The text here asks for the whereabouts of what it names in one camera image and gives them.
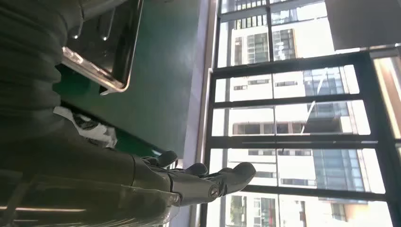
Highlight green conveyor belt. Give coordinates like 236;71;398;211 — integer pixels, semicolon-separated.
53;64;166;159

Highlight electronic scale with steel tray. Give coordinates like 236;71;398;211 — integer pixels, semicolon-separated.
61;0;145;96

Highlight black window frame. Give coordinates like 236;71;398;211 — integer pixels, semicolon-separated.
200;0;401;227

